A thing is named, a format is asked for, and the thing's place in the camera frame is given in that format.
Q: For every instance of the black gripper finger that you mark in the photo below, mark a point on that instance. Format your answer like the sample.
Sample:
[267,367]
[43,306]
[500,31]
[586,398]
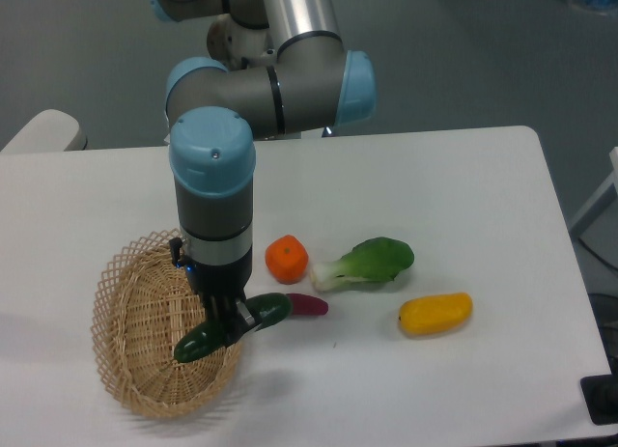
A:
[241,322]
[216,310]

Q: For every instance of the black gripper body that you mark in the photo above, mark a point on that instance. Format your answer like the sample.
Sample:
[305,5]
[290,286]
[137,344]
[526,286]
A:
[220,281]

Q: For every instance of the green cucumber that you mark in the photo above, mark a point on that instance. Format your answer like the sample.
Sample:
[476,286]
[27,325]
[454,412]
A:
[202,340]

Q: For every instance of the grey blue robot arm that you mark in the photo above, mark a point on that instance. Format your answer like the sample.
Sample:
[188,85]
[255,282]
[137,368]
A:
[284,69]

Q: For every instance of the woven wicker basket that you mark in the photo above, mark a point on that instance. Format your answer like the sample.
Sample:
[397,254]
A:
[142,307]

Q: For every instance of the purple eggplant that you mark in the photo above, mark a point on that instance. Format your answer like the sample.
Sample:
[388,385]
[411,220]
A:
[306,305]

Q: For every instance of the orange tangerine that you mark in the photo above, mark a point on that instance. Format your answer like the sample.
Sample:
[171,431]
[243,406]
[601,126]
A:
[286,259]

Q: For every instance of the green bok choy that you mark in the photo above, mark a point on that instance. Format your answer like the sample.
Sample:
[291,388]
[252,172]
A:
[375,260]

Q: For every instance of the yellow mango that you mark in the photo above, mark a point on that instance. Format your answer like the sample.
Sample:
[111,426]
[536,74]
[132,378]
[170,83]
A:
[433,314]

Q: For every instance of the white chair armrest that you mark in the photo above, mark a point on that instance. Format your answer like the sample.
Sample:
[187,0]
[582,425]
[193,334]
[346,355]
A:
[50,131]

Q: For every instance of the black device at table edge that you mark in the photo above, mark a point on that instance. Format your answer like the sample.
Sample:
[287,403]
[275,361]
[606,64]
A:
[600,395]

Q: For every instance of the white furniture leg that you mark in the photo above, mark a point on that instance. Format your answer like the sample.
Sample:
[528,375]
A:
[597,203]

